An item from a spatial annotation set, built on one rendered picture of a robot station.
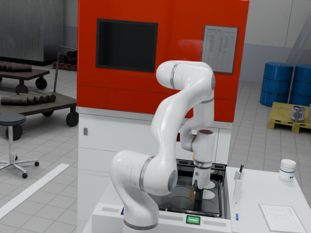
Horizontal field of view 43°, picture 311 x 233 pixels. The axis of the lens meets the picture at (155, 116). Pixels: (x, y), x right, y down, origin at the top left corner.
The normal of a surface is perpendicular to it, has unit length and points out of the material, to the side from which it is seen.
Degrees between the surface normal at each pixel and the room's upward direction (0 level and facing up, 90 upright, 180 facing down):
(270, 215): 0
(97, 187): 90
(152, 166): 39
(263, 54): 90
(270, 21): 90
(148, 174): 63
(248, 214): 0
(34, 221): 0
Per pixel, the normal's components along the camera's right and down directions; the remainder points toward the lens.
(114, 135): -0.13, 0.28
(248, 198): 0.07, -0.96
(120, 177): -0.45, 0.25
